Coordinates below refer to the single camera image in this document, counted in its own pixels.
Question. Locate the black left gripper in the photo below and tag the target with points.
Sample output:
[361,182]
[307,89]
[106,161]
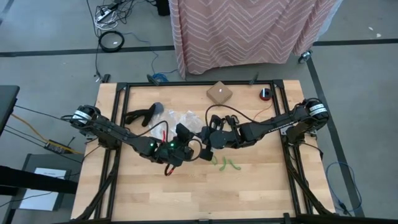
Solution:
[183,152]

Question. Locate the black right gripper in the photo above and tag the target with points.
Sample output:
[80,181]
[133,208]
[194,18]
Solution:
[210,138]

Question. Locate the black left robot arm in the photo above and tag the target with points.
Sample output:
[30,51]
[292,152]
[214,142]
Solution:
[112,129]

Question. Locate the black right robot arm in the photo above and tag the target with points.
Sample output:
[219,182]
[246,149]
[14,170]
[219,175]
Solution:
[280,124]

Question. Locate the green rubber band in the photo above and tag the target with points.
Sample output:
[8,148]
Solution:
[234,165]
[214,161]
[223,166]

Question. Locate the small cardboard box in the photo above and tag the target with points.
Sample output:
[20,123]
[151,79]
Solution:
[219,92]

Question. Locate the black glove-like object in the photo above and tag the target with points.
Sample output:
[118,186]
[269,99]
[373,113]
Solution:
[141,113]

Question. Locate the black metal clamp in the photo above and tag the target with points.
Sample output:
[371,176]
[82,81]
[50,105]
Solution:
[254,79]
[153,79]
[105,78]

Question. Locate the grey floor mat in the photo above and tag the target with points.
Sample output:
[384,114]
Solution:
[73,161]

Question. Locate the pink chevron curtain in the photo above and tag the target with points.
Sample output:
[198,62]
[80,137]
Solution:
[242,31]

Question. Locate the black power brick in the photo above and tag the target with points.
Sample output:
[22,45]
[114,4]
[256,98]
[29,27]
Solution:
[56,147]

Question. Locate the black floor box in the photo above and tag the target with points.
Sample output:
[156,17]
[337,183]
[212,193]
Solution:
[163,7]

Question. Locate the white paper sheet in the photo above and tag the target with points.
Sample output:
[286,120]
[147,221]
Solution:
[40,201]

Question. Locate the black bar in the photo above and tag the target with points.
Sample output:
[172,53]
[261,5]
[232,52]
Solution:
[31,180]

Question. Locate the white power strip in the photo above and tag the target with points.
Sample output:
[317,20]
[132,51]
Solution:
[104,15]

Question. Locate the black side desk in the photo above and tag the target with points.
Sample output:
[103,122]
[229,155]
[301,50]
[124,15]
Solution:
[7,105]

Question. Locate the black aluminium table frame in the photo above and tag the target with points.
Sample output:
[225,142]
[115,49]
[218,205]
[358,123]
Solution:
[186,83]

